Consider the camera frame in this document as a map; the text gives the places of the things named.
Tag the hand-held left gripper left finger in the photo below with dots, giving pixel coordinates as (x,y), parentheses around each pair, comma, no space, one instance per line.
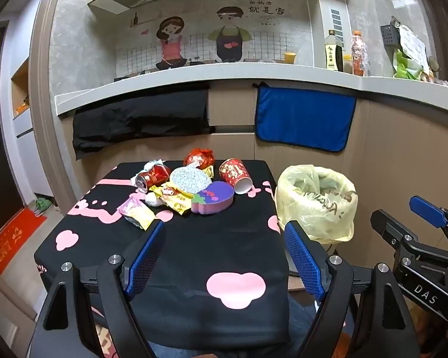
(145,257)

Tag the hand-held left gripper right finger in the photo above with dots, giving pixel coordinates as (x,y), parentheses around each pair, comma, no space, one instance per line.
(306,264)

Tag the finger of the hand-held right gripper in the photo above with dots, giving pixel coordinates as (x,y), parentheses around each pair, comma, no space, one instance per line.
(392,231)
(429,209)

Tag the pale yellow snack packet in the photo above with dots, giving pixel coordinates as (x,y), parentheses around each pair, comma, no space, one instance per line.
(143,218)

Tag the pink panda print wrapper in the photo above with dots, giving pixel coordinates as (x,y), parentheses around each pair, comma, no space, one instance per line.
(128,205)

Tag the white tissue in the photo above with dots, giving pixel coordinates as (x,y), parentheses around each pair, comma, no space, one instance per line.
(153,199)

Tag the yellow red snack packet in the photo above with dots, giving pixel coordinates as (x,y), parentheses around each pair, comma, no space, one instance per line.
(173,199)

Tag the crushed red drink can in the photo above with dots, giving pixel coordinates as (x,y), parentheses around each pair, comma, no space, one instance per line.
(155,175)

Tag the white foil wrapper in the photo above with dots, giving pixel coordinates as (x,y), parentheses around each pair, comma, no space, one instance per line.
(188,181)

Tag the silver wrapper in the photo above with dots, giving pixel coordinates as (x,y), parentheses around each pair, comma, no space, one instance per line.
(153,164)

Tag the cream striped snack packet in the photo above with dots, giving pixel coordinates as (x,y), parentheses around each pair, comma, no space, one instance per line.
(208,172)

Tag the red foil wrapper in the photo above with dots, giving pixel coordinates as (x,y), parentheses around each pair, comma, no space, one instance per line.
(199,156)

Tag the red paper cup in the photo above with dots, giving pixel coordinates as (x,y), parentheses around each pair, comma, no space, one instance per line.
(233,173)

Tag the black pink printed tablecloth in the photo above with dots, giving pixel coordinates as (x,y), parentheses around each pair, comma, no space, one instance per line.
(216,238)

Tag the green slippers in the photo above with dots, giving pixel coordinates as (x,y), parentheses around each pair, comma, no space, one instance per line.
(43,203)

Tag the red doormat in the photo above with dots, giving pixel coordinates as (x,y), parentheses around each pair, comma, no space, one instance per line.
(11,242)

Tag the black hanging cloth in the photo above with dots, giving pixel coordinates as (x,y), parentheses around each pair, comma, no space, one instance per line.
(134,119)

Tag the green plastic bag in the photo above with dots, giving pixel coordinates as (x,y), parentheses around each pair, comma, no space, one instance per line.
(408,68)

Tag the blue towel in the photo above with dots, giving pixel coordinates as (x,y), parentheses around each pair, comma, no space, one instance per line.
(302,119)

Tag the small dark sauce jar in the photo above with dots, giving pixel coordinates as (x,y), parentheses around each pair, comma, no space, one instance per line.
(347,65)

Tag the white plastic bag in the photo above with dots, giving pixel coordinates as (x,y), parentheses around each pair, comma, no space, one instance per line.
(414,43)

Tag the orange cap plastic bottle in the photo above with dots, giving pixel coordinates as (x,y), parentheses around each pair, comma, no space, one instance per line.
(359,54)

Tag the grey perforated utensil holder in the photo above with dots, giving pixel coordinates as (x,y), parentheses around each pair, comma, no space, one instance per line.
(390,33)

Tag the dark oil bottle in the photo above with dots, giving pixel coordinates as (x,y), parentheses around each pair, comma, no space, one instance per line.
(333,54)

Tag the small orange item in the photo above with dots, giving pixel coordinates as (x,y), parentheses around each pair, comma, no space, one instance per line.
(22,107)

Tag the yellow cup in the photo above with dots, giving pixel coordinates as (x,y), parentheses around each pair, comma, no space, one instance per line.
(290,58)

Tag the white stone counter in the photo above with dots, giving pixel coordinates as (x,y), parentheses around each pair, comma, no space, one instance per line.
(246,72)

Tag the brown door frame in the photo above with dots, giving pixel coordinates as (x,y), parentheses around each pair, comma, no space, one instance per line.
(41,82)

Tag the wooden wall niche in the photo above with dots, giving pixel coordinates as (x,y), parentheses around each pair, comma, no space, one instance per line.
(22,85)

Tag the cartoon couple wall sticker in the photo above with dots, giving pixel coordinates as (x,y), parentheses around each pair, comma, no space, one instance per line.
(227,33)

